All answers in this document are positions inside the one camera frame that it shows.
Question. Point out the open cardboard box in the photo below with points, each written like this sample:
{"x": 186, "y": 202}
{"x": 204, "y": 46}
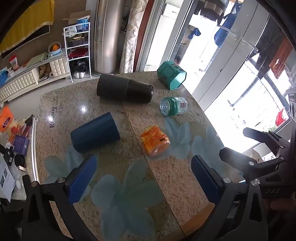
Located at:
{"x": 79, "y": 19}

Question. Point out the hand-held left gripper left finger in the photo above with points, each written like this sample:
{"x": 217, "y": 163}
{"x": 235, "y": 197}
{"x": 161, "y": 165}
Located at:
{"x": 81, "y": 179}

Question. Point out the teal hexagonal tin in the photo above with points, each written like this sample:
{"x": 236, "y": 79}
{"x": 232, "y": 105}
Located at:
{"x": 170, "y": 73}

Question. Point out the blue bowl of oranges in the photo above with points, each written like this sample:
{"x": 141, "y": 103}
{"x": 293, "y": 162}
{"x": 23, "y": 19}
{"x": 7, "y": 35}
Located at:
{"x": 54, "y": 48}

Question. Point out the orange tissue box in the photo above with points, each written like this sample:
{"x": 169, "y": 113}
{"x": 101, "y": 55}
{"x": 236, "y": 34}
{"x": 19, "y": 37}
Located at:
{"x": 7, "y": 119}

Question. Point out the red lid snack jar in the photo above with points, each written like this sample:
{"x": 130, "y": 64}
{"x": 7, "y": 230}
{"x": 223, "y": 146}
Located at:
{"x": 14, "y": 62}

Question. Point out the patterned beige curtain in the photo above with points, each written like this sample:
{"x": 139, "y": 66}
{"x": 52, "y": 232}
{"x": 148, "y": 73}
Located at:
{"x": 133, "y": 39}

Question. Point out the dark blue cup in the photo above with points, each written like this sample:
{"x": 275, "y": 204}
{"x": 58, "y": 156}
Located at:
{"x": 94, "y": 133}

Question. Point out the green cloth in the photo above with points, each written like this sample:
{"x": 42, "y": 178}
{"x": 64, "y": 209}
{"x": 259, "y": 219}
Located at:
{"x": 37, "y": 59}

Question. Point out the white tufted cabinet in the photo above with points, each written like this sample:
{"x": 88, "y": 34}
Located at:
{"x": 25, "y": 78}

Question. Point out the yellow wall cloth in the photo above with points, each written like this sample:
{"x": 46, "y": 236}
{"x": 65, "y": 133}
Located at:
{"x": 25, "y": 25}

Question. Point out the hanging orange cloth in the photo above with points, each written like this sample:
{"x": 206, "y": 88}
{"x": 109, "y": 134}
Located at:
{"x": 281, "y": 58}

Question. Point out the silver standing air conditioner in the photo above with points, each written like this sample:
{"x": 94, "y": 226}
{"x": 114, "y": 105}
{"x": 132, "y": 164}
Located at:
{"x": 107, "y": 37}

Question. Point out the white plastic bag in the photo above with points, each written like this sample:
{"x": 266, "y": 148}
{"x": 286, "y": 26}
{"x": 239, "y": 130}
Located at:
{"x": 70, "y": 31}

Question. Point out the green label plastic bottle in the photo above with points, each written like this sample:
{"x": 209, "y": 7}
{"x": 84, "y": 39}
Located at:
{"x": 174, "y": 106}

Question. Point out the black tumbler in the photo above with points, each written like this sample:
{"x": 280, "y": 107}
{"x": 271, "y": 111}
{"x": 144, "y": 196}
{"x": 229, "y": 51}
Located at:
{"x": 123, "y": 90}

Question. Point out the white metal shelf rack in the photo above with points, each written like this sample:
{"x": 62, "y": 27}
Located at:
{"x": 67, "y": 49}

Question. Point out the black round case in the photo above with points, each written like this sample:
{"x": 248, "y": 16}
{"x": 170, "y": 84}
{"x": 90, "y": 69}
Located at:
{"x": 19, "y": 160}

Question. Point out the orange snack packet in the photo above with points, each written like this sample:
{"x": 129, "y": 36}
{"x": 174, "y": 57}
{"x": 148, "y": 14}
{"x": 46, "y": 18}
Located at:
{"x": 155, "y": 141}

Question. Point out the pair of white shoes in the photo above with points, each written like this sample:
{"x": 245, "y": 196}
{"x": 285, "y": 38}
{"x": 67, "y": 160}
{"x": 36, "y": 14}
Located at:
{"x": 79, "y": 74}

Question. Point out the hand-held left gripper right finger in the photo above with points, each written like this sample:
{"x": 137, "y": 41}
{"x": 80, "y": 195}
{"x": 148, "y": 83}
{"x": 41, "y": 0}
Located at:
{"x": 205, "y": 179}

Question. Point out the hanging dark blue clothes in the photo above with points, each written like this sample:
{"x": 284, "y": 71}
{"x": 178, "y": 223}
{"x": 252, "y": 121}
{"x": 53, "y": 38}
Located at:
{"x": 225, "y": 25}

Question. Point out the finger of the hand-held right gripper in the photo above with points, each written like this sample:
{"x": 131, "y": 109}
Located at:
{"x": 238, "y": 160}
{"x": 259, "y": 136}

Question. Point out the purple box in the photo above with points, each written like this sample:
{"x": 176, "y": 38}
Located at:
{"x": 21, "y": 145}

